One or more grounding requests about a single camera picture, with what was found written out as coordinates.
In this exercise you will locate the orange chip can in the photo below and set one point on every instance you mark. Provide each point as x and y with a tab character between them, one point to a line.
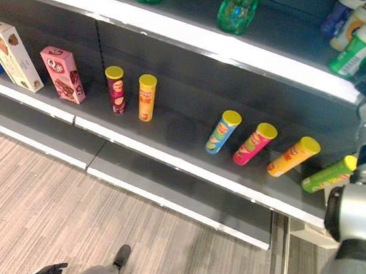
293	156
146	98

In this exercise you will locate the pink wafer box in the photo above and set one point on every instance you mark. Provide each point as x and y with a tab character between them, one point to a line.
63	73

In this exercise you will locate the white yellow gum canister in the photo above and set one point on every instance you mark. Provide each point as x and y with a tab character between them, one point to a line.
351	30

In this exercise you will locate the cream cookie box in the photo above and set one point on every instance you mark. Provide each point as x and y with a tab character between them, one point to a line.
11	53

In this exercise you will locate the blue chip can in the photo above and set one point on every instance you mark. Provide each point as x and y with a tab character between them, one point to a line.
222	133

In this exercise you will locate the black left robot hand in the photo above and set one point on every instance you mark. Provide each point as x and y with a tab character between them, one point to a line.
49	271

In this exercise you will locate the maroon chip can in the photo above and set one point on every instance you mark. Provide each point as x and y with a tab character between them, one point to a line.
117	91

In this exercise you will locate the white shelf base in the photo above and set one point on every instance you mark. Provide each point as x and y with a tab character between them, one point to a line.
313	235

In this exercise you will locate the pink chip can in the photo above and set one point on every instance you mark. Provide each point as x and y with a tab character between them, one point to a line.
254	144

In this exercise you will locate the green chip can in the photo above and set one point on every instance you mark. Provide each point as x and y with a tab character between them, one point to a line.
328	175

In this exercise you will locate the green gum canister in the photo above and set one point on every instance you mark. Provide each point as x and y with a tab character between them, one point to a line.
355	55

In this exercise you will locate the grey metal shelf board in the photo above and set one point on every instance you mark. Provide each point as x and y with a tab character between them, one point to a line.
152	179
188	20
182	143

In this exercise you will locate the blue gum canister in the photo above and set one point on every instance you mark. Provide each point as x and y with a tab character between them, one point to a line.
336	19

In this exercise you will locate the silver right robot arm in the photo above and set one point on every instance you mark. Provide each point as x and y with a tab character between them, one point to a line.
360	208

